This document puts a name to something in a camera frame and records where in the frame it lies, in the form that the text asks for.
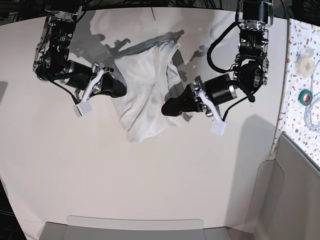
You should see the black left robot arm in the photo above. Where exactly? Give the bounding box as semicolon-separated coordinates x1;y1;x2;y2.
161;0;274;117

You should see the grey chair right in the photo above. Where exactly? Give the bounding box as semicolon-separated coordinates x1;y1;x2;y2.
231;133;320;240

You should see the white coiled cable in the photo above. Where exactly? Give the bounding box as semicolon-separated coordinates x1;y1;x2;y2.
303;59;320;131

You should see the white t-shirt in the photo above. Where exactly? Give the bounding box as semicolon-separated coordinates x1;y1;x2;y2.
112;30;193;142

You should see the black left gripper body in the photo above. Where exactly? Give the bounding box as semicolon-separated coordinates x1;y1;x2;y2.
161;74;238;117

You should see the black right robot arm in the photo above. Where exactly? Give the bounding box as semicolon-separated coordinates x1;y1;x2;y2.
33;0;127;104

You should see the clear tape dispenser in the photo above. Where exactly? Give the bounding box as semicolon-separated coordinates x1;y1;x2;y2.
295;47;315;77

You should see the green tape roll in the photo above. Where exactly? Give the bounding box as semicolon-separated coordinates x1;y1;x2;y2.
298;89;313;106

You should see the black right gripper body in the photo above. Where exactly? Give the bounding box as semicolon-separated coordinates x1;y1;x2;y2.
63;59;128;100

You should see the terrazzo pattern side surface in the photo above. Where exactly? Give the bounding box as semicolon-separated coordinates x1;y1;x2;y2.
270;18;320;166

